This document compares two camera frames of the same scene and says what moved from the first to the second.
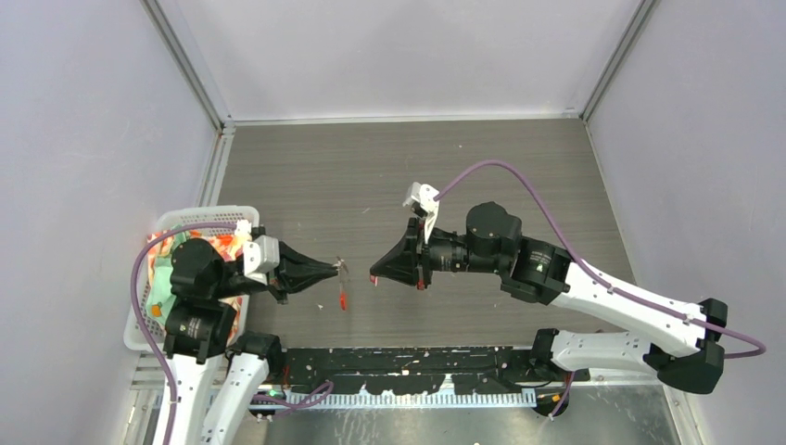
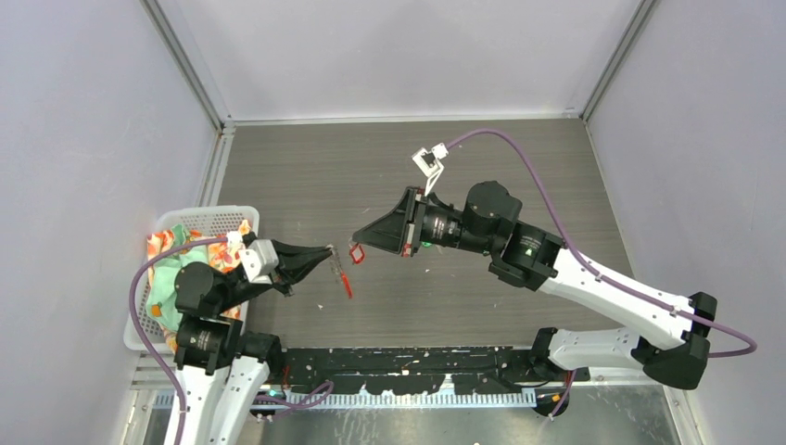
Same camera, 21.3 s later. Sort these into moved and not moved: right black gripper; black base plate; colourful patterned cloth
Moved: right black gripper
Not moved: black base plate; colourful patterned cloth
